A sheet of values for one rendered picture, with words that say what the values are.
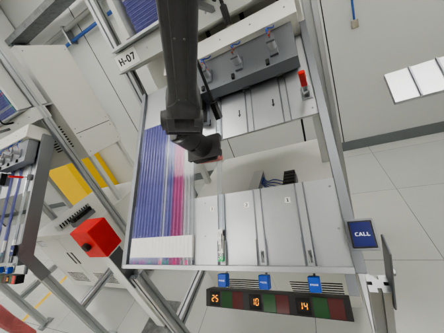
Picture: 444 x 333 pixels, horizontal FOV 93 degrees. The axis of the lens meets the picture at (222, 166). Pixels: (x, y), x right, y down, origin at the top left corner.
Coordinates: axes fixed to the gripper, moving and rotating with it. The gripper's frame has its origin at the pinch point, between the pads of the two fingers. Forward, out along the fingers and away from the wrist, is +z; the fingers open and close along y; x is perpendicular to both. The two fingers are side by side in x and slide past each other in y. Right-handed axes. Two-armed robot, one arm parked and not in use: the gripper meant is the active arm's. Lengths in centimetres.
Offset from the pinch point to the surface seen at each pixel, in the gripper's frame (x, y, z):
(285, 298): 37.4, -15.1, 0.6
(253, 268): 30.9, -9.1, -2.3
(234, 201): 14.0, -4.3, 0.5
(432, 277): 45, -64, 86
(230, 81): -22.5, -7.4, -4.4
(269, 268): 30.8, -13.0, -2.3
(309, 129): -81, -24, 165
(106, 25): -59, 38, -19
